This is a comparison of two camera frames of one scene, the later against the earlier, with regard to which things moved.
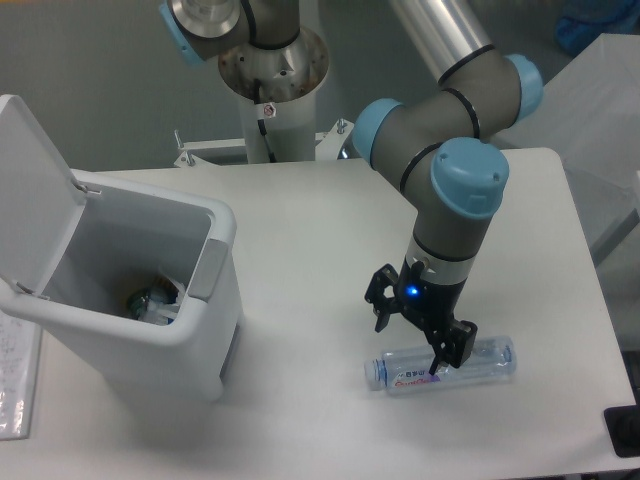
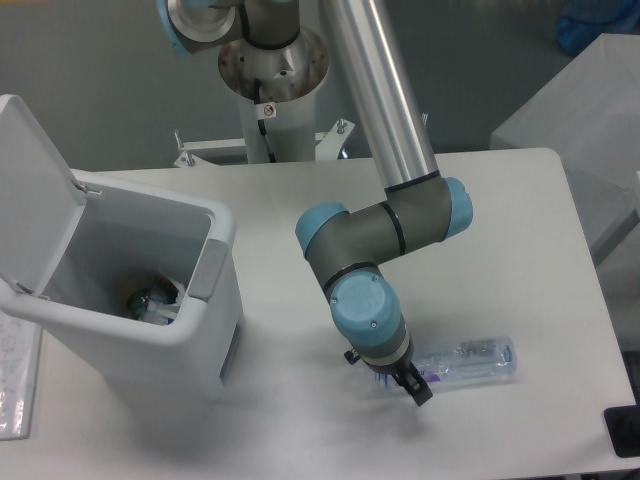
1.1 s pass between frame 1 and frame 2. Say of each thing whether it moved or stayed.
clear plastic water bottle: stayed
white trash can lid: stayed
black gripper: moved
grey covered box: stayed
